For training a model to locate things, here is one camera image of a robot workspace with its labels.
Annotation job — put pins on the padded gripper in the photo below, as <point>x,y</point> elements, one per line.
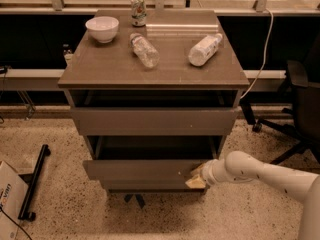
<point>208,173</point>

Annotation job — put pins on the grey drawer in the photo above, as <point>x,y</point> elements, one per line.
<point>153,122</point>
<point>148,163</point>

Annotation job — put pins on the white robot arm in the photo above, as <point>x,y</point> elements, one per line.
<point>240,167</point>

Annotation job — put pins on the brown drawer cabinet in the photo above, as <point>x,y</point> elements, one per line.
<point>112,76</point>

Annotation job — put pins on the grey top drawer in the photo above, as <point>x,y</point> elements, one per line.
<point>153,122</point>

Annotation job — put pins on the white labelled plastic bottle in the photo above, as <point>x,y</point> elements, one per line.
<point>204,49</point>

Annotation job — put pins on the clear empty plastic bottle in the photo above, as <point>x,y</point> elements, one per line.
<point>145,51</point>

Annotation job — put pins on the black office chair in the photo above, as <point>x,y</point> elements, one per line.
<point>305,97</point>

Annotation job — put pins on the black metal bar stand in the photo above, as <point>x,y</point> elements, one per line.
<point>31,180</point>

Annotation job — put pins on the white ceramic bowl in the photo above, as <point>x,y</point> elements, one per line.
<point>103,28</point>

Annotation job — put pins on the small bottle behind cabinet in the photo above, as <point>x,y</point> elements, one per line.
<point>67,53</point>

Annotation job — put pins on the green soda can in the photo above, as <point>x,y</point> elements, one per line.
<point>138,12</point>

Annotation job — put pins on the cardboard box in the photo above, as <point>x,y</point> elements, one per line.
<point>12,193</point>

